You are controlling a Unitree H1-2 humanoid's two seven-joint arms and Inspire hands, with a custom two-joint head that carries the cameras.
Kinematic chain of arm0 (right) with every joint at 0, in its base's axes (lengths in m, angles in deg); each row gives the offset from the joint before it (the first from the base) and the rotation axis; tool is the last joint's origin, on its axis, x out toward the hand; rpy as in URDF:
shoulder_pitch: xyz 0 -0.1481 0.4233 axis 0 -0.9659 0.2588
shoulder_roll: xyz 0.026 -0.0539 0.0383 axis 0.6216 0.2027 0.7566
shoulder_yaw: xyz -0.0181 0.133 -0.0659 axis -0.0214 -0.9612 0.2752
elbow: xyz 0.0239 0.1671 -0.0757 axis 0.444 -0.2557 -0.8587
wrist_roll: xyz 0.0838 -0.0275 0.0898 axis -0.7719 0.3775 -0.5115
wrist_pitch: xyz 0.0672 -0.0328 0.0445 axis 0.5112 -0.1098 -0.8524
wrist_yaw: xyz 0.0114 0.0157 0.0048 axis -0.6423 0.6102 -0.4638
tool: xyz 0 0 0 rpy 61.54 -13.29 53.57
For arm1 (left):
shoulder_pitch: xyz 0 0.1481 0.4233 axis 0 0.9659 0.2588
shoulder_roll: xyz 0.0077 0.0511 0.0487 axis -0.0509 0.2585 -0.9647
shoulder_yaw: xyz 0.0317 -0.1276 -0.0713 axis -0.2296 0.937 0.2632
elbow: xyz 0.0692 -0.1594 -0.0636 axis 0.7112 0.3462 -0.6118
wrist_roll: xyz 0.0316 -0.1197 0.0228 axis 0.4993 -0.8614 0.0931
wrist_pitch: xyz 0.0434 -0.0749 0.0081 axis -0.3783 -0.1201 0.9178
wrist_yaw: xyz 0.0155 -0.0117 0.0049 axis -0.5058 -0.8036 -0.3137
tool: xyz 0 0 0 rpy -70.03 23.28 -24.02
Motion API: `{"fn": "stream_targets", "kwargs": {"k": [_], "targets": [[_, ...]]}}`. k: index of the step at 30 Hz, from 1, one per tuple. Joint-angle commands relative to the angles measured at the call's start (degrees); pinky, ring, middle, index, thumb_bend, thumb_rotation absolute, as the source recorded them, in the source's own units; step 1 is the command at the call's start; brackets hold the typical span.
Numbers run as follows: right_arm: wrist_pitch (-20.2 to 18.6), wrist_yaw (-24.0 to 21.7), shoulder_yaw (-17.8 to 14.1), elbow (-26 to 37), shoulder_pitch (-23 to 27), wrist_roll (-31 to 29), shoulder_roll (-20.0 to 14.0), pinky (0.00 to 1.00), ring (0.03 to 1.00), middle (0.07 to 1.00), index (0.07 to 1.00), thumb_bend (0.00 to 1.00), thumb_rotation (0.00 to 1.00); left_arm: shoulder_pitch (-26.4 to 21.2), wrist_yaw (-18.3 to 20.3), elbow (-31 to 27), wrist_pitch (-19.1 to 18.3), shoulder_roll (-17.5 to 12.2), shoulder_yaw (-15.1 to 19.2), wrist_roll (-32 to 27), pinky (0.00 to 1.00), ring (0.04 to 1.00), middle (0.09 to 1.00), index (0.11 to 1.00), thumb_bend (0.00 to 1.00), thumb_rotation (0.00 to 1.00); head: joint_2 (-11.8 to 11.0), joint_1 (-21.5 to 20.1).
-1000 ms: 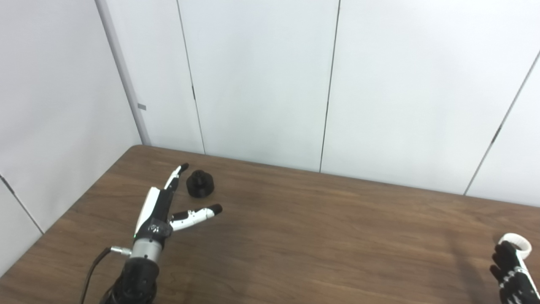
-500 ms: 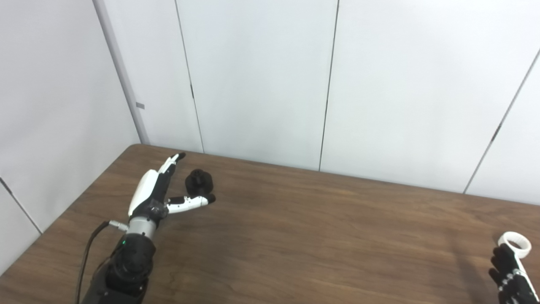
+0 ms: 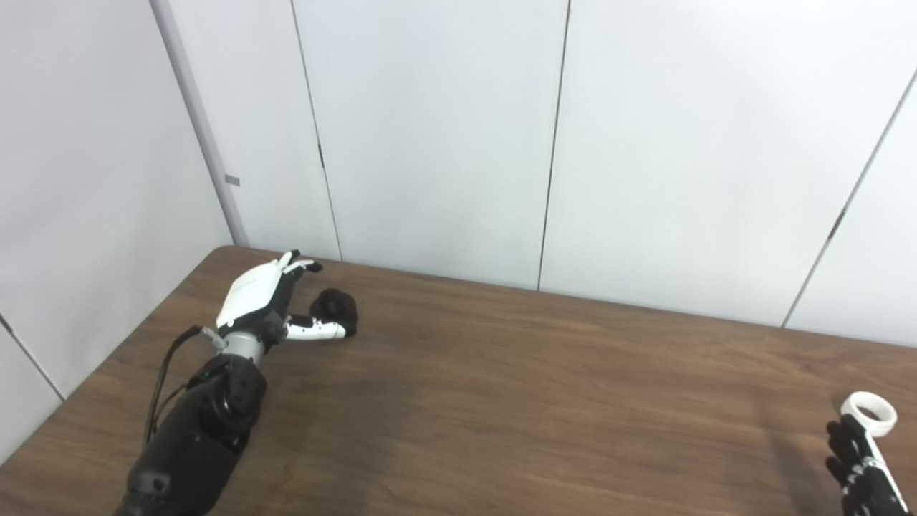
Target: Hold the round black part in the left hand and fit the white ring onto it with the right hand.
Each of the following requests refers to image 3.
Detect white plastic ring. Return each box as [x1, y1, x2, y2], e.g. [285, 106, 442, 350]
[840, 391, 899, 439]

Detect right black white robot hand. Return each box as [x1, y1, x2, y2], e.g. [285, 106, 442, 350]
[824, 414, 911, 516]

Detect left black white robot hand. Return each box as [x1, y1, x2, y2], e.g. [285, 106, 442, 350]
[215, 249, 349, 345]

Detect grey wall corner strip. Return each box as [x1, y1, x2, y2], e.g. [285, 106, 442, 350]
[148, 0, 251, 249]

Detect round black plastic part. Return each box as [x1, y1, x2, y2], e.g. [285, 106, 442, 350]
[309, 287, 360, 338]

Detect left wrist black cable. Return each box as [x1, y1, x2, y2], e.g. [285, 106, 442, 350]
[143, 325, 230, 449]

